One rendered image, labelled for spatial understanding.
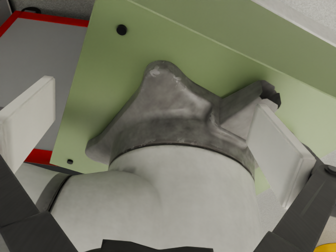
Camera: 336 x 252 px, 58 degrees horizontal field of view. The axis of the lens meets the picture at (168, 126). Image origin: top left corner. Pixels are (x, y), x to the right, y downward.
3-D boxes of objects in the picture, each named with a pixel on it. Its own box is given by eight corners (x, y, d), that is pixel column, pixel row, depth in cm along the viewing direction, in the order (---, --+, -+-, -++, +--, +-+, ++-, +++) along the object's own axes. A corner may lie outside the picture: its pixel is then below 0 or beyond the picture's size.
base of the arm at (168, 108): (335, 119, 30) (350, 168, 26) (198, 193, 45) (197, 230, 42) (182, 20, 23) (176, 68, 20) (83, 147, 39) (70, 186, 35)
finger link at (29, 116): (8, 183, 14) (-9, 181, 14) (56, 120, 20) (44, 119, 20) (3, 123, 12) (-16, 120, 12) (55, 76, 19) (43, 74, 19)
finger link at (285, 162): (302, 157, 14) (318, 159, 14) (256, 102, 20) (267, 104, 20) (282, 210, 15) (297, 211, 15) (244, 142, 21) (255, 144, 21)
